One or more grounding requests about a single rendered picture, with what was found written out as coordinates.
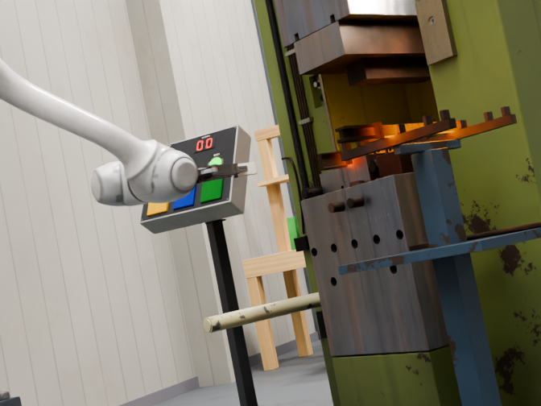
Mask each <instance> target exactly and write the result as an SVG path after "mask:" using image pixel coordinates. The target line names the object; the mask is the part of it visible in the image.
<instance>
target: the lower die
mask: <svg viewBox="0 0 541 406"><path fill-rule="evenodd" d="M371 162H374V154H368V155H364V156H361V157H358V158H355V159H353V163H352V164H349V165H348V167H345V168H338V169H330V170H329V171H328V172H324V173H321V174H320V181H321V185H322V189H323V194H326V193H331V192H334V191H337V190H340V189H342V188H341V186H342V185H343V186H344V189H346V188H348V187H349V182H353V181H357V180H363V181H364V183H365V182H367V181H368V180H376V178H379V177H380V175H379V172H375V173H373V172H371V171H370V170H369V165H370V163H371Z"/></svg>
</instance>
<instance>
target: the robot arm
mask: <svg viewBox="0 0 541 406"><path fill-rule="evenodd" d="M0 99H2V100H3V101H5V102H7V103H9V104H10V105H12V106H14V107H16V108H18V109H20V110H22V111H24V112H26V113H28V114H30V115H32V116H34V117H37V118H39V119H41V120H44V121H45V122H48V123H51V124H52V125H54V126H58V127H59V128H61V129H63V130H66V131H68V132H71V133H73V134H75V135H78V136H80V137H81V138H83V139H87V140H88V141H90V142H92V143H95V144H96V145H98V146H100V147H103V148H104V149H106V150H107V151H108V152H110V153H111V154H112V155H114V156H115V157H116V158H117V159H118V160H119V161H115V162H111V163H108V164H105V165H102V166H100V167H99V168H97V169H95V170H94V171H93V174H92V177H91V181H90V186H91V191H92V194H93V196H94V198H95V200H96V201H97V202H98V203H100V204H103V205H110V206H135V205H144V204H147V203H168V202H172V201H177V200H179V199H181V198H183V197H186V196H187V195H188V194H189V193H190V192H191V191H192V190H193V189H194V188H195V186H196V184H199V183H201V182H207V181H210V180H219V179H225V178H226V177H231V176H233V177H234V178H238V177H239V176H249V175H255V174H258V170H257V166H256V163H255V162H253V163H245V164H211V165H209V166H204V165H199V166H196V163H195V162H194V161H193V159H192V158H191V157H190V156H188V155H186V154H185V153H183V152H182V151H177V150H175V149H174V148H171V147H168V146H165V145H163V144H161V143H159V142H157V141H155V140H154V139H151V140H147V141H143V140H140V139H137V138H136V137H134V136H133V135H131V134H129V133H128V132H126V131H124V130H123V129H121V128H120V127H118V126H115V125H114V124H113V123H111V122H108V121H106V120H105V119H103V118H100V117H98V116H96V115H95V114H92V113H90V112H88V111H87V110H84V109H81V108H80V107H78V106H75V105H73V104H72V103H70V102H68V101H65V100H64V99H62V98H60V97H57V96H56V95H54V94H52V93H49V92H48V91H46V90H44V89H41V88H40V87H38V86H36V85H34V84H32V83H31V82H29V81H27V80H25V79H24V78H22V77H21V76H20V75H18V74H17V73H16V72H15V71H14V70H12V69H11V68H10V67H9V66H8V65H7V64H6V63H5V62H4V61H3V60H2V59H1V58H0Z"/></svg>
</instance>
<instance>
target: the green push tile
mask: <svg viewBox="0 0 541 406"><path fill-rule="evenodd" d="M223 185H224V179H219V180H210V181H207V182H202V189H201V196H200V203H201V204H203V203H206V202H210V201H216V200H220V199H222V193H223Z"/></svg>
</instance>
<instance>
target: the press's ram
mask: <svg viewBox="0 0 541 406"><path fill-rule="evenodd" d="M274 2H275V9H276V14H277V18H278V22H279V30H280V34H281V38H282V42H283V47H284V48H295V47H294V43H295V42H297V41H299V40H301V39H303V38H305V37H307V36H309V35H311V34H313V33H315V32H317V31H319V30H321V29H323V28H324V27H326V26H328V25H330V24H332V23H335V22H336V21H393V22H418V17H417V13H416V9H415V0H274Z"/></svg>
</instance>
